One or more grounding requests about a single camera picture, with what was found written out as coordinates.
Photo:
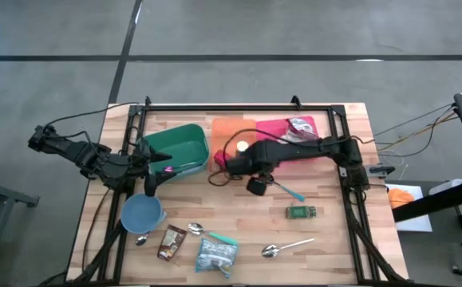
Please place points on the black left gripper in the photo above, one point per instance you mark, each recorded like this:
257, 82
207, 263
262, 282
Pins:
147, 163

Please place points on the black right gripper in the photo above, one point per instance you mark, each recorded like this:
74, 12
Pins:
246, 163

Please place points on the red spice tin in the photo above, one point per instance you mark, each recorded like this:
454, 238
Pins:
219, 158

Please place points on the red ramen packet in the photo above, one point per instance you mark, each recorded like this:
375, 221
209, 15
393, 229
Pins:
302, 127

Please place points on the blue ramen packet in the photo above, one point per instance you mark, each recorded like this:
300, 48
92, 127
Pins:
214, 255

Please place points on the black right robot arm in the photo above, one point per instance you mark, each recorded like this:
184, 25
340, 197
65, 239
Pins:
314, 145

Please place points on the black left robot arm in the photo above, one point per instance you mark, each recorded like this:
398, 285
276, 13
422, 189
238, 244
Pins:
79, 151

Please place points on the teal green plastic bin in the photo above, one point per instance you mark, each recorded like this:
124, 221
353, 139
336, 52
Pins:
186, 147

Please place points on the orange plastic tray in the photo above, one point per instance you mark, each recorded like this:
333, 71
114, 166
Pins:
226, 131

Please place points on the pink plastic tray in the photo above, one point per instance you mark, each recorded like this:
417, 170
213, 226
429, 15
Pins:
268, 127

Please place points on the blue cup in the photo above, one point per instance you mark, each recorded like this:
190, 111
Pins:
140, 213

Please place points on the green label spice jar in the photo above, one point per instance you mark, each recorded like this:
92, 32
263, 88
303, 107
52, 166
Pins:
300, 212

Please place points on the brown snack packet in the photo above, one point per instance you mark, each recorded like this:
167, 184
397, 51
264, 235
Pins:
172, 242

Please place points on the plain silver spoon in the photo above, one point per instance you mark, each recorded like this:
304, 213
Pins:
270, 250

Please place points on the orange cloth object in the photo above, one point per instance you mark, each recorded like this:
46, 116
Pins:
400, 198

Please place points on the white paper sheet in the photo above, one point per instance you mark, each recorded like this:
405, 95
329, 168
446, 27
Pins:
418, 221

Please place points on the white plastic container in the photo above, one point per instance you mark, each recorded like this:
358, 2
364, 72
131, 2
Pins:
446, 186

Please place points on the black aluminium table frame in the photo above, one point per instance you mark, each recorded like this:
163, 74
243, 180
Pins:
234, 108

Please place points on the black frame clamp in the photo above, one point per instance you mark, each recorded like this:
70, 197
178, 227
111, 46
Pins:
295, 102
147, 101

